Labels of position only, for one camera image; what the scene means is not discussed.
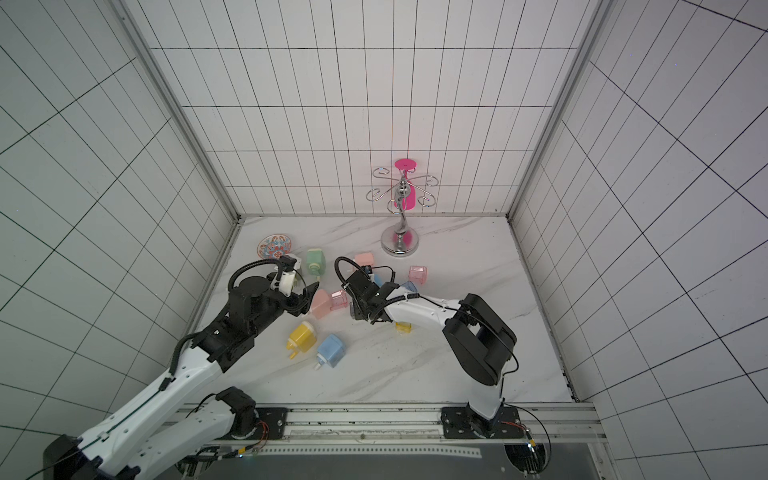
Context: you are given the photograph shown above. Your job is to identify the light green pencil sharpener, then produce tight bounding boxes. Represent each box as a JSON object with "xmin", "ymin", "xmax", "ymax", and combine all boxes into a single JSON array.
[{"xmin": 306, "ymin": 248, "xmax": 326, "ymax": 278}]

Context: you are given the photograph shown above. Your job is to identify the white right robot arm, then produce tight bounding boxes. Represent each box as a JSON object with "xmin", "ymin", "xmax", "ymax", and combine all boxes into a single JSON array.
[{"xmin": 335, "ymin": 266, "xmax": 517, "ymax": 423}]

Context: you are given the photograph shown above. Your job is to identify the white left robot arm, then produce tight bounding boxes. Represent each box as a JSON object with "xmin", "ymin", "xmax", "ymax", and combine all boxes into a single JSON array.
[{"xmin": 40, "ymin": 273, "xmax": 319, "ymax": 479}]

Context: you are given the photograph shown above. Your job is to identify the clear pink tray near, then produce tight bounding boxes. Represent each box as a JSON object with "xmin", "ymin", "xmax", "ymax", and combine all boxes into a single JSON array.
[{"xmin": 330, "ymin": 289, "xmax": 349, "ymax": 311}]

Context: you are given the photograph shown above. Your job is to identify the clear pink tray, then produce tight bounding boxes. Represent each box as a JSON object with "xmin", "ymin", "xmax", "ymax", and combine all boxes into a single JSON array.
[
  {"xmin": 330, "ymin": 289, "xmax": 349, "ymax": 311},
  {"xmin": 408, "ymin": 265, "xmax": 428, "ymax": 285}
]

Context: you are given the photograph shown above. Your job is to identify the pink pencil sharpener far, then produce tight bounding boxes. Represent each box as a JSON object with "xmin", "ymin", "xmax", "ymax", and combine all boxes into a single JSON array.
[{"xmin": 354, "ymin": 252, "xmax": 375, "ymax": 267}]

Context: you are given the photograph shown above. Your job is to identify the clear blue tray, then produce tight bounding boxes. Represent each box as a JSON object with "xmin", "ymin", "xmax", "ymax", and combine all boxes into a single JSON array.
[{"xmin": 402, "ymin": 281, "xmax": 418, "ymax": 293}]

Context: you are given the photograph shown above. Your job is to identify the clear yellow tray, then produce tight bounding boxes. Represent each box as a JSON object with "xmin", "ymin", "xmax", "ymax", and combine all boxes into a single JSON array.
[{"xmin": 395, "ymin": 322, "xmax": 412, "ymax": 333}]

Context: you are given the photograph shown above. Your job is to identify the clear pink tray far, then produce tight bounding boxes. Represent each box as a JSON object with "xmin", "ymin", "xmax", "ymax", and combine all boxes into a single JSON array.
[{"xmin": 408, "ymin": 265, "xmax": 428, "ymax": 285}]

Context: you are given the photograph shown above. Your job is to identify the yellow pencil sharpener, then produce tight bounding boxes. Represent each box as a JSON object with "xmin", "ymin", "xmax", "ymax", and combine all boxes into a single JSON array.
[{"xmin": 286, "ymin": 321, "xmax": 317, "ymax": 359}]

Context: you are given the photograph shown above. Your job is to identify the patterned ceramic bowl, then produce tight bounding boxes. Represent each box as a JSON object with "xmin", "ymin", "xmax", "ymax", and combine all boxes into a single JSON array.
[{"xmin": 257, "ymin": 233, "xmax": 293, "ymax": 259}]

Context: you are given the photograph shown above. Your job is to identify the chrome jewelry stand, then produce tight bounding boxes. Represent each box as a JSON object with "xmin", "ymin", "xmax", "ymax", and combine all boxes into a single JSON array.
[{"xmin": 366, "ymin": 158, "xmax": 440, "ymax": 257}]

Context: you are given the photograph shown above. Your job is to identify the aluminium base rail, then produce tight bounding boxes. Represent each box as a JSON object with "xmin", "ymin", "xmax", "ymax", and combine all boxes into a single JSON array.
[{"xmin": 173, "ymin": 401, "xmax": 607, "ymax": 448}]

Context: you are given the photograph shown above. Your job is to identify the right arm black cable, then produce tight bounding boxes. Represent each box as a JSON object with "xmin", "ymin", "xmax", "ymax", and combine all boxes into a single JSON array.
[{"xmin": 333, "ymin": 256, "xmax": 553, "ymax": 469}]

